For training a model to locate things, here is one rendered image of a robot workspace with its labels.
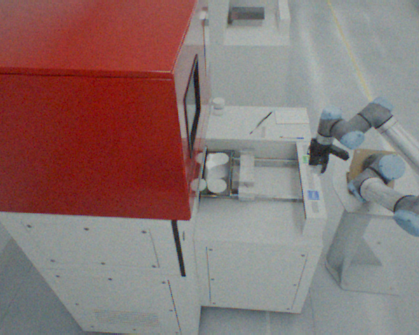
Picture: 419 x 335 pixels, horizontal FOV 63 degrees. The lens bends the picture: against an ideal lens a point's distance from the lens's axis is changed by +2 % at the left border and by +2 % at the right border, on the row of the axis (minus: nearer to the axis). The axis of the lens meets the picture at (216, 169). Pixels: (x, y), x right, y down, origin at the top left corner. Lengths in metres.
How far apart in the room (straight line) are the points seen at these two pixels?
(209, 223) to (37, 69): 1.10
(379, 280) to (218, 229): 1.36
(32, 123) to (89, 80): 0.25
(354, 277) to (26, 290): 2.27
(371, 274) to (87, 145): 2.15
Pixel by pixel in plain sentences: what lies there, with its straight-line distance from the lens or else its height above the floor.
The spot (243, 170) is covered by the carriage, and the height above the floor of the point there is 0.88.
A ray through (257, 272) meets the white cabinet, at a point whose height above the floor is 0.54.
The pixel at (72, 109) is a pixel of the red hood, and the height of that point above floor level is 1.70.
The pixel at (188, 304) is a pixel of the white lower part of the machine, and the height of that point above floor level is 0.54.
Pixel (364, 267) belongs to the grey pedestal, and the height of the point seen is 0.01.
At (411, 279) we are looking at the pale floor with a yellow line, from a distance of 2.81.
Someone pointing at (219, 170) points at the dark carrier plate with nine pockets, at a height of 0.90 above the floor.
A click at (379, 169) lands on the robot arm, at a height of 1.08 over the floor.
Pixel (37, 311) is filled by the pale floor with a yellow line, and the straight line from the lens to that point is 2.72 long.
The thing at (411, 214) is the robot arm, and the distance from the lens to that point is 1.40.
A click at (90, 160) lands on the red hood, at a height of 1.51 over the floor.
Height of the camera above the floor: 2.21
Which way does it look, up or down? 44 degrees down
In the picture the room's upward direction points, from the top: 2 degrees counter-clockwise
